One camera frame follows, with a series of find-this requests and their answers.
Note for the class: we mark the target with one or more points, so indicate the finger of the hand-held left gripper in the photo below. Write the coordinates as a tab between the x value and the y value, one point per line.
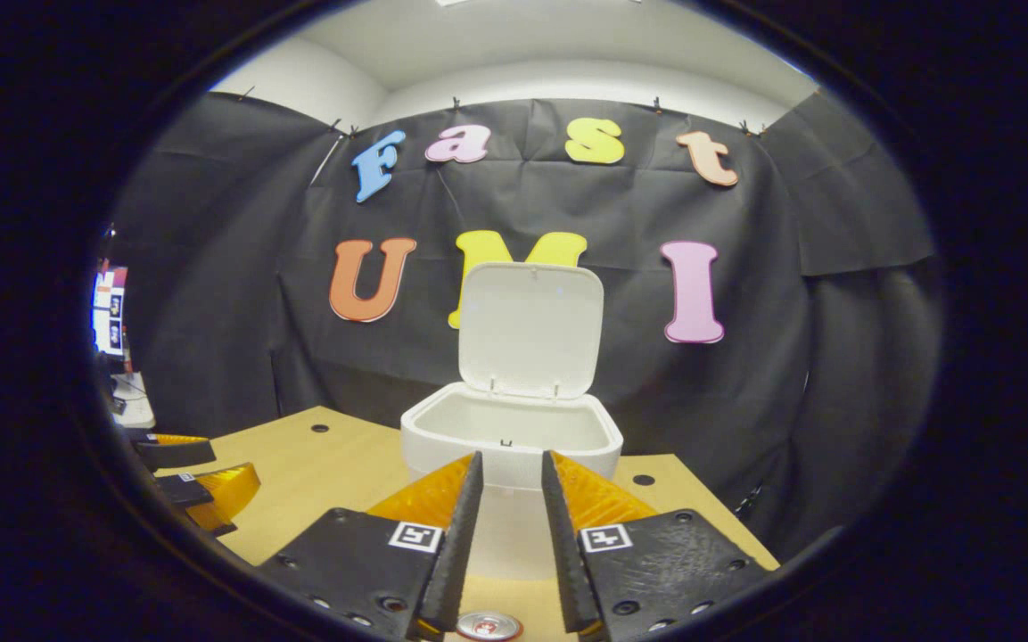
228	490
175	453

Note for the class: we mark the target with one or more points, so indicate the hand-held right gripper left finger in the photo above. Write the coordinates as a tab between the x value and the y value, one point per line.
458	553

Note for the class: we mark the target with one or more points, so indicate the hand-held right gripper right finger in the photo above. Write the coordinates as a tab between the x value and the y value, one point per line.
563	553

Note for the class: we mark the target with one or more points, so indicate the red pop can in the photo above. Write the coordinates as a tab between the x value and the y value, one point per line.
489	627

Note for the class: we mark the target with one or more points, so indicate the white desktop garbage bin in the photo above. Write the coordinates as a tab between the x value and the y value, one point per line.
531	330

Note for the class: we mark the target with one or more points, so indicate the wooden desktop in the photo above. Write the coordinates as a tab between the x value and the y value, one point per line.
326	473

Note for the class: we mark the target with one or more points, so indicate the white side table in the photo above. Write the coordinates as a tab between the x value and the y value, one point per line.
135	406

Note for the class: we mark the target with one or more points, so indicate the lit computer monitor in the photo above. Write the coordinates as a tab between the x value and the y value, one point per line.
111	312

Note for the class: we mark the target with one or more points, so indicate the black backdrop cloth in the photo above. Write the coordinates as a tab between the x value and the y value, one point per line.
763	401

